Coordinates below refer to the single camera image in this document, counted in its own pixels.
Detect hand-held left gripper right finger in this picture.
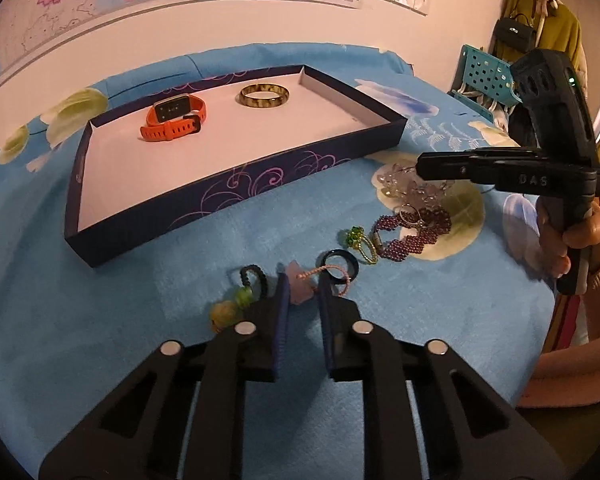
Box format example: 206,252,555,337
316,276,566,480

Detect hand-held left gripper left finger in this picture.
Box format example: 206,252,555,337
39,274,291,480

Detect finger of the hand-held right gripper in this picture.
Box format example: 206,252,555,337
417,146,598,195

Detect black beaded ring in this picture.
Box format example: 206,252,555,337
234,264,269,310

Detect yellow-green bead charm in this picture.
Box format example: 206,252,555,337
209,300,239,334

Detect purple beaded bracelet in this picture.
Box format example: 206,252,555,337
372,205,453,262

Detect clear crystal bracelet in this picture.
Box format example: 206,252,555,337
372,162,456,206

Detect silver key ring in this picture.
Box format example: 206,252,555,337
397,204,423,228

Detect dark blue patterned box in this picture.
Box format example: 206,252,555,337
64,64,409,268

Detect person's right forearm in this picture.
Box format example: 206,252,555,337
517,225,600,411

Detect person's right hand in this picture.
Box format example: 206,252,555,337
537,197,600,279

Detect olive coat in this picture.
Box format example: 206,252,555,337
495,0,584,81

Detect teal perforated stool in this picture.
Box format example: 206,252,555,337
450,44,524,111

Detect black handbag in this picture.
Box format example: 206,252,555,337
495,12,537,53

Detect blue floral bedsheet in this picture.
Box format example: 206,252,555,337
0,42,561,480

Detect orange smart band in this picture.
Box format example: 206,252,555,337
140,94,210,142

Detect tortoiseshell bangle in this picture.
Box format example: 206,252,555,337
238,83,290,109

